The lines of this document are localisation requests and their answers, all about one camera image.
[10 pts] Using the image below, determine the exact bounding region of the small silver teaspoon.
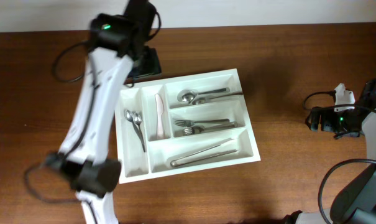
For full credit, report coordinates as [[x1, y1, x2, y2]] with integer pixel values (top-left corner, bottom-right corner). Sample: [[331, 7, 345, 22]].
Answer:
[[124, 109, 146, 152], [133, 112, 146, 153]]

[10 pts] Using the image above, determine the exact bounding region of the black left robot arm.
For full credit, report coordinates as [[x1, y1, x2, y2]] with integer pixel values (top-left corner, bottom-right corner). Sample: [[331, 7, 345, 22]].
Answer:
[[44, 0, 161, 223]]

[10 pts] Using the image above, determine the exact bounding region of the pink plastic knife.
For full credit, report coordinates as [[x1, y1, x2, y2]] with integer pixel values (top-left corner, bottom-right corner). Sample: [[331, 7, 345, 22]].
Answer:
[[155, 94, 165, 139]]

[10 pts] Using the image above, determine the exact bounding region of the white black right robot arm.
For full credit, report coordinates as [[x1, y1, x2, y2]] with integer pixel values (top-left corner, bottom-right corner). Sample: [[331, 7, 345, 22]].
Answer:
[[282, 78, 376, 224]]

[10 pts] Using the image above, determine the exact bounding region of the large silver spoon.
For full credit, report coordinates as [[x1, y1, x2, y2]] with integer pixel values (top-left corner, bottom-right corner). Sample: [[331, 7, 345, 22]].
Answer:
[[192, 91, 243, 105], [177, 87, 230, 103]]

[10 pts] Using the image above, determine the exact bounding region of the white plastic cutlery tray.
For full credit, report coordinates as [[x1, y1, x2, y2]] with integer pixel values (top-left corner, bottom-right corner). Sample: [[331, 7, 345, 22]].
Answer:
[[115, 68, 260, 184]]

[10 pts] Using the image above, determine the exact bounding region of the silver fork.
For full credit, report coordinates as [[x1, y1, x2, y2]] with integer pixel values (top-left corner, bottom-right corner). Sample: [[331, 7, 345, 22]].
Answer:
[[182, 121, 238, 136], [173, 119, 230, 127]]

